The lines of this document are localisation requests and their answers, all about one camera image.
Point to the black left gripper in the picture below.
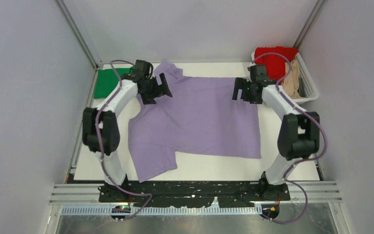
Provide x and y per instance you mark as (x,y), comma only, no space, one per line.
(150,99)

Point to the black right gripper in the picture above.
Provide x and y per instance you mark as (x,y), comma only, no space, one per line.
(239,84)

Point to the lavender purple t-shirt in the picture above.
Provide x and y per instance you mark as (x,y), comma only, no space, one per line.
(199,118)

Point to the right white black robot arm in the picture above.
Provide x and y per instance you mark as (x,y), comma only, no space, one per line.
(298,137)

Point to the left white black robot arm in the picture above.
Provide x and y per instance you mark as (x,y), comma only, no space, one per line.
(100,131)

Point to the red t-shirt in basket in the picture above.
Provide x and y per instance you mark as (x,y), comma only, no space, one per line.
(275,65)

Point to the beige t-shirt in basket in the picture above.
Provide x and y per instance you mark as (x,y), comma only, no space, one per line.
(291,81)

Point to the green folded t-shirt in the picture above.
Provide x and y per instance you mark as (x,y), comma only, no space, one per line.
(105,84)

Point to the white plastic laundry basket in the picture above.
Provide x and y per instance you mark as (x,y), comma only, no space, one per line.
(307,88)

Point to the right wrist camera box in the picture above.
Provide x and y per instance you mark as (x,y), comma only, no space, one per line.
(249,68)

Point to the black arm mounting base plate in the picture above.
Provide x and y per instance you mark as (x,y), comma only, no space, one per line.
(193,194)

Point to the aluminium front frame rail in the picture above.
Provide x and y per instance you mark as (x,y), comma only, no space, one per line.
(83,199)

